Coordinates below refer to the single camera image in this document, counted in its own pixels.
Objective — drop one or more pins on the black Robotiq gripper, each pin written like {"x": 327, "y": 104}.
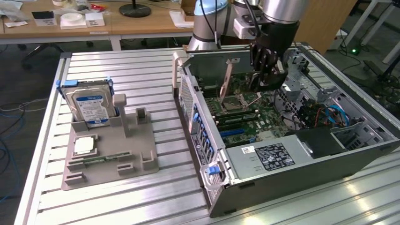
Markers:
{"x": 277, "y": 37}

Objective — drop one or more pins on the graphics card with metal bracket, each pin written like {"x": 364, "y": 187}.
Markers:
{"x": 272, "y": 82}

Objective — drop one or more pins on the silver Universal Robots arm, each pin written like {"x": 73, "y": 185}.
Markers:
{"x": 205, "y": 25}

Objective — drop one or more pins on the wooden cabinet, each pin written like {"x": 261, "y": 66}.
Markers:
{"x": 328, "y": 21}

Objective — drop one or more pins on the device with green light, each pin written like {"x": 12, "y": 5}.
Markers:
{"x": 353, "y": 50}

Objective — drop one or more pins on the metal disk bay cage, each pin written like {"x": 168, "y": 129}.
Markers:
{"x": 296, "y": 96}

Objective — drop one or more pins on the metal socket cover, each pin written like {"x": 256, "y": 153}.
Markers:
{"x": 255, "y": 98}

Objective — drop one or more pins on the white paper stack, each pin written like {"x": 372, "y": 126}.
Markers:
{"x": 181, "y": 21}

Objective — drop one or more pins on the brown cardboard box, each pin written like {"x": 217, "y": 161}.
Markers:
{"x": 187, "y": 7}

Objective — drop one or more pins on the CPU socket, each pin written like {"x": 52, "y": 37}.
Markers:
{"x": 233, "y": 105}

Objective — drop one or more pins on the green motherboard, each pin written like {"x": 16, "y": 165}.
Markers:
{"x": 265, "y": 126}

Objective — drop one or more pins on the blue expansion slot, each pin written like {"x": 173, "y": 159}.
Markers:
{"x": 232, "y": 133}

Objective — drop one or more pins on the wooden desk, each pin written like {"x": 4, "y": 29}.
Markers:
{"x": 140, "y": 25}

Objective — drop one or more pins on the black round lamp base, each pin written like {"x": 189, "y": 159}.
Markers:
{"x": 135, "y": 10}

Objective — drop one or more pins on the grey power supply unit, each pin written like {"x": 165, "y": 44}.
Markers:
{"x": 249, "y": 161}

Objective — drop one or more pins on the plain white labelled box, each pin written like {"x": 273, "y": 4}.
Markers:
{"x": 93, "y": 20}

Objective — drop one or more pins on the red small item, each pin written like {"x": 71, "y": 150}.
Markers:
{"x": 96, "y": 7}

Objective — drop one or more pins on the open grey PC case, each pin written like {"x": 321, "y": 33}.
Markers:
{"x": 281, "y": 178}

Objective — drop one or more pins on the blue case latch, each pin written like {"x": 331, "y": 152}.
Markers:
{"x": 212, "y": 170}

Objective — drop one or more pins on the white box holding bowl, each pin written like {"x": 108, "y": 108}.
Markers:
{"x": 72, "y": 22}

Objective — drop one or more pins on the hard disk with blue carrier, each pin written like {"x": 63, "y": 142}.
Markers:
{"x": 91, "y": 103}

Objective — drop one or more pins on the white tape roll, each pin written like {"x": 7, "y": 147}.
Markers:
{"x": 59, "y": 2}

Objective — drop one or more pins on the white box with black top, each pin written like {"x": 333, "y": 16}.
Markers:
{"x": 44, "y": 18}

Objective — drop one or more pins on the black office chair base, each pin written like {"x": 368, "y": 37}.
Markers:
{"x": 37, "y": 52}

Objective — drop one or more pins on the green RAM stick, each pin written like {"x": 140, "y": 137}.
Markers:
{"x": 100, "y": 159}

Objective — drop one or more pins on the silver CPU chip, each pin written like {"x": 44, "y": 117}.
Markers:
{"x": 84, "y": 145}

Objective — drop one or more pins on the grey plastic parts rack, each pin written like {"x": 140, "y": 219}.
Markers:
{"x": 109, "y": 168}

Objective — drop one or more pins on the white paper slip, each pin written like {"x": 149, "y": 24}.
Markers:
{"x": 15, "y": 24}

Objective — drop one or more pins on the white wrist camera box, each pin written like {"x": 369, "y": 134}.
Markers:
{"x": 243, "y": 27}

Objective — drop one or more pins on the white table frame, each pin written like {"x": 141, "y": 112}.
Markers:
{"x": 368, "y": 18}

